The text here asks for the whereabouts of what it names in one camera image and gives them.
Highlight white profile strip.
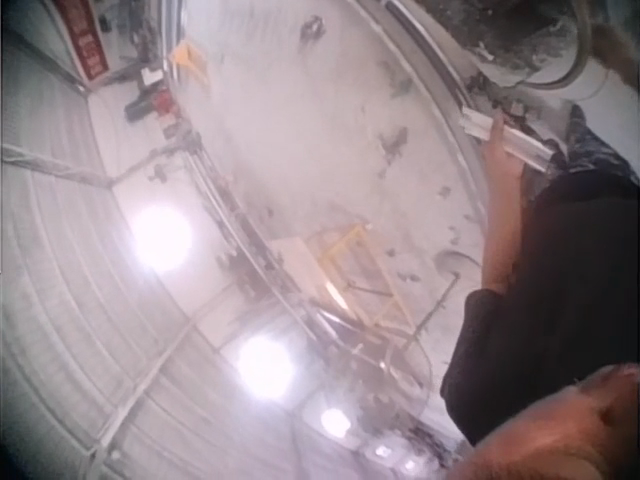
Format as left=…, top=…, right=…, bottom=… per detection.
left=460, top=105, right=557, bottom=175

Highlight large yellow frame stand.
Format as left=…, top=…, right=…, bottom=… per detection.
left=308, top=222, right=417, bottom=343

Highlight grey flexible hose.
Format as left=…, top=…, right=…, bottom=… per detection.
left=519, top=0, right=597, bottom=93

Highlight red and black machine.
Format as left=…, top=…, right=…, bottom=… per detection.
left=123, top=83, right=183, bottom=127

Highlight grey metal work machine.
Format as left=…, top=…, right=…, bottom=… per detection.
left=382, top=0, right=591, bottom=132

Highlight person's legs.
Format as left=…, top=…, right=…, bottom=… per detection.
left=548, top=103, right=640, bottom=187

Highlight bright round lamp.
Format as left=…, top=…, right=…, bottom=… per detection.
left=235, top=335, right=296, bottom=401
left=130, top=205, right=194, bottom=272
left=317, top=406, right=354, bottom=441

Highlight person's left hand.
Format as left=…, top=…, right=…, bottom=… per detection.
left=479, top=114, right=524, bottom=171

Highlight long metal rail line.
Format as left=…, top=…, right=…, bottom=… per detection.
left=158, top=117, right=361, bottom=354

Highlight red wall banner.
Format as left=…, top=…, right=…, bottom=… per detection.
left=52, top=0, right=110, bottom=82

